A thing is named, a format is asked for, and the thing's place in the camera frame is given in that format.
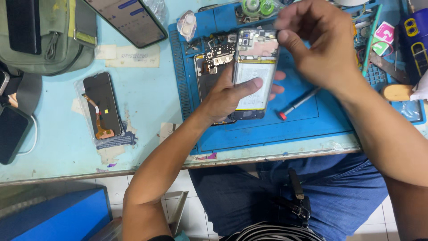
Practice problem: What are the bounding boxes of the person's right hand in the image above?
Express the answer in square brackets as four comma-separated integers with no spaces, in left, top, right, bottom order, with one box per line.
[274,0,361,92]

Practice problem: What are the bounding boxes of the person's left hand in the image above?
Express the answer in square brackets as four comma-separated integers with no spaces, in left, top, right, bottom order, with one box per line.
[200,64,287,125]

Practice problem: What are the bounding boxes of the phone with battery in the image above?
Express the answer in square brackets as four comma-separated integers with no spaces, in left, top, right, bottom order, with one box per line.
[231,27,281,120]

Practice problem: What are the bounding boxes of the black phone back housing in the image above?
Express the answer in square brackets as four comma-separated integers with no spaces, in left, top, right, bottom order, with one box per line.
[194,33,239,126]

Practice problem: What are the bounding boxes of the teal plastic pry tool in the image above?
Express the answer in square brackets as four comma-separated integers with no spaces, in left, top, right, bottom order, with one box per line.
[362,3,384,77]

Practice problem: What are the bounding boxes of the white tape roll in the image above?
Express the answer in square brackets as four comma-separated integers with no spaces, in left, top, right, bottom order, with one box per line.
[334,0,370,7]

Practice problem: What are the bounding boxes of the pink and green sticker card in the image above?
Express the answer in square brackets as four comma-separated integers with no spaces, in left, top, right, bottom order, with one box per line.
[371,21,396,57]

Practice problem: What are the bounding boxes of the red tipped grey screwdriver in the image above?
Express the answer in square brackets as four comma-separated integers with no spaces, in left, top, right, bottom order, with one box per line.
[279,87,322,121]

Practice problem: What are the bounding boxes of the metal scraper blade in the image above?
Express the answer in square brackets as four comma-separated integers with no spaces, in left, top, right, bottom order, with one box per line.
[369,51,411,85]

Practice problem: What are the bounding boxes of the small bag of white parts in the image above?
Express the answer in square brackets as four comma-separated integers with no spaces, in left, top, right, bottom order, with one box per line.
[176,10,197,43]

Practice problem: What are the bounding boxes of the green tape rolls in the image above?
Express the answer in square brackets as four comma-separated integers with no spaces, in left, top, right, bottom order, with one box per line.
[241,0,276,18]

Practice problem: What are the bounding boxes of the blue silicone repair mat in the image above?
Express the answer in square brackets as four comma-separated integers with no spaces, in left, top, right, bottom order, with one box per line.
[168,0,427,155]

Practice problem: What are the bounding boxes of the blue and yellow tool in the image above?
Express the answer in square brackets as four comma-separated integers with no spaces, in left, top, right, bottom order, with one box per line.
[399,13,428,82]

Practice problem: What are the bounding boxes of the handwritten paper note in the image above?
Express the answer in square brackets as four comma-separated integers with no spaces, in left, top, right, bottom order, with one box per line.
[105,44,161,69]

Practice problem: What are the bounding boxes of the white tissue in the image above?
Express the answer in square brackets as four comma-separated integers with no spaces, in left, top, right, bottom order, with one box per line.
[409,70,428,102]

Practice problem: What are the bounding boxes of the blue jeans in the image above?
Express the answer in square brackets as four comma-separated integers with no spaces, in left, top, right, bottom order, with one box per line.
[188,152,390,241]

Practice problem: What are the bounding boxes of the black phone with lit screen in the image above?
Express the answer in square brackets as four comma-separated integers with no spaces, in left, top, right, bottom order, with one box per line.
[84,0,168,49]

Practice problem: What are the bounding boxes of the black replacement screen with flex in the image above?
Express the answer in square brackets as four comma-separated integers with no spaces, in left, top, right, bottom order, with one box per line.
[82,72,123,141]

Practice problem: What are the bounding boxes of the small blank paper slip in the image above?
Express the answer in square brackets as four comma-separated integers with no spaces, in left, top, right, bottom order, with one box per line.
[95,44,117,60]

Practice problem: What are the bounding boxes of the striped shirt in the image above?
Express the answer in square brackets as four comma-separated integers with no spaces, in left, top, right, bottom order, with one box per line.
[219,221,326,241]

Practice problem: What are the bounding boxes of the olive green bag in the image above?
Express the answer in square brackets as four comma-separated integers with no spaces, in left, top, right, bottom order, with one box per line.
[0,0,98,76]

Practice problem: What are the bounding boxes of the blue box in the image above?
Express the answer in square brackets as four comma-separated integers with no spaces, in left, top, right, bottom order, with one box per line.
[0,187,113,241]

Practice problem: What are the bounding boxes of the black phone in green case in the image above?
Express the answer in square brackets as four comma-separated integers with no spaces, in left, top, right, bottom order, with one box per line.
[0,105,34,165]

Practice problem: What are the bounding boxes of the silver edged phone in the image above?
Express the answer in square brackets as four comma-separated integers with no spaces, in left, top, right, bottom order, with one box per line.
[0,70,10,97]

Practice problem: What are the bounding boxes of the wooden handle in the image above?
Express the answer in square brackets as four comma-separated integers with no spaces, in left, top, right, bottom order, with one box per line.
[381,84,415,102]

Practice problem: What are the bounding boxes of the black key strap with keys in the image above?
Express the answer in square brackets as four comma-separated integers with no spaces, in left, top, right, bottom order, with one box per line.
[276,168,312,229]

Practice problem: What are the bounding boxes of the white cable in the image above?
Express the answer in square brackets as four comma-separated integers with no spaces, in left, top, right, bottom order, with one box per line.
[17,114,39,156]

